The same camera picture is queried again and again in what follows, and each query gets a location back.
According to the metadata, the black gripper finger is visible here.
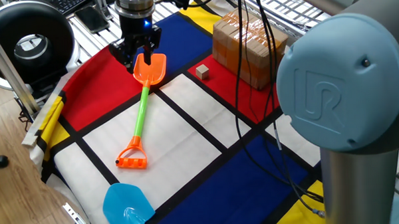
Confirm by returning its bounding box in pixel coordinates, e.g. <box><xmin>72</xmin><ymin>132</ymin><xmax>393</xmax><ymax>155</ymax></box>
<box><xmin>141</xmin><ymin>25</ymin><xmax>164</xmax><ymax>66</ymax></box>
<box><xmin>108</xmin><ymin>39</ymin><xmax>136</xmax><ymax>75</ymax></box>

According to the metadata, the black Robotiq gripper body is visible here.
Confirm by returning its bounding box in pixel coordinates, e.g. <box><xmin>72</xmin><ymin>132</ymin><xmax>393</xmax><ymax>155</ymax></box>
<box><xmin>118</xmin><ymin>13</ymin><xmax>156</xmax><ymax>51</ymax></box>

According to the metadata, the orange toy shovel green handle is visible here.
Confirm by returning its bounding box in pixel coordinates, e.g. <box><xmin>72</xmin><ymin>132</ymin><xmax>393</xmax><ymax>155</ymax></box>
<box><xmin>111</xmin><ymin>52</ymin><xmax>172</xmax><ymax>171</ymax></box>

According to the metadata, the metal stand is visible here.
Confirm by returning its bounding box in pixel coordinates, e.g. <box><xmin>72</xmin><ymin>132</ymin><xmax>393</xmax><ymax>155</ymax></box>
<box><xmin>94</xmin><ymin>0</ymin><xmax>116</xmax><ymax>22</ymax></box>

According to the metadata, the black smartphone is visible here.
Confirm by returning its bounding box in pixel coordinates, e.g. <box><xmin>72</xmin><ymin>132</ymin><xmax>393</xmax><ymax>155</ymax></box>
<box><xmin>73</xmin><ymin>4</ymin><xmax>111</xmax><ymax>35</ymax></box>

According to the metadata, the small wooden cube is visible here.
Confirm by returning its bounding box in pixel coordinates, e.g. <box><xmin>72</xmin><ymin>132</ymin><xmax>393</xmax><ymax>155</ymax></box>
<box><xmin>195</xmin><ymin>63</ymin><xmax>210</xmax><ymax>81</ymax></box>

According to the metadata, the black keyboard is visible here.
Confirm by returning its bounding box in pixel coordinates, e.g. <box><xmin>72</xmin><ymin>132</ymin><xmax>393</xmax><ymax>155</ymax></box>
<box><xmin>41</xmin><ymin>0</ymin><xmax>96</xmax><ymax>17</ymax></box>

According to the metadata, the taped cardboard box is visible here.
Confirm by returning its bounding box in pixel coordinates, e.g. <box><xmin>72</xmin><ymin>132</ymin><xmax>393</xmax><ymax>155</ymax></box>
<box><xmin>211</xmin><ymin>5</ymin><xmax>291</xmax><ymax>92</ymax></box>

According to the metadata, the Mondrian pattern tablecloth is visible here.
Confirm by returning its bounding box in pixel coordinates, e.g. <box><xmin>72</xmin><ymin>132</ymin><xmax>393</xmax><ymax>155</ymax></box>
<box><xmin>15</xmin><ymin>0</ymin><xmax>399</xmax><ymax>224</ymax></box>

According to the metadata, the black round device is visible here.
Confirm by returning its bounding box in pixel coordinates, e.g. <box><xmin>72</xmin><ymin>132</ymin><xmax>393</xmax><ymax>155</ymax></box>
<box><xmin>0</xmin><ymin>0</ymin><xmax>83</xmax><ymax>92</ymax></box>

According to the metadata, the aluminium frame post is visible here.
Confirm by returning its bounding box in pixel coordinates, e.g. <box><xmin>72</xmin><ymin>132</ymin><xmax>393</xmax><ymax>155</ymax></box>
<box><xmin>0</xmin><ymin>17</ymin><xmax>41</xmax><ymax>116</ymax></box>

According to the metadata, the metal wire rack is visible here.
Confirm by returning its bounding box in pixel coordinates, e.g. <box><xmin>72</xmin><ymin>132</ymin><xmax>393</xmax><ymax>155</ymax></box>
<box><xmin>220</xmin><ymin>0</ymin><xmax>333</xmax><ymax>42</ymax></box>

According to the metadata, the blue toy shovel yellow handle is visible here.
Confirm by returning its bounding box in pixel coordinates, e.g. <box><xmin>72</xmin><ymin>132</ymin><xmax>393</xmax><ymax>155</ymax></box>
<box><xmin>101</xmin><ymin>181</ymin><xmax>157</xmax><ymax>224</ymax></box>

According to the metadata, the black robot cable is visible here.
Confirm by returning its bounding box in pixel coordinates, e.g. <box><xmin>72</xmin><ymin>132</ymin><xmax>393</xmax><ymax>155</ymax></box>
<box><xmin>155</xmin><ymin>0</ymin><xmax>325</xmax><ymax>209</ymax></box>

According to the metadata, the black cable silver plug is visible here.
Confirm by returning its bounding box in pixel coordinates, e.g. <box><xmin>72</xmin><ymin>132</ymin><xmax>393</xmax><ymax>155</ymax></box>
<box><xmin>248</xmin><ymin>0</ymin><xmax>327</xmax><ymax>221</ymax></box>

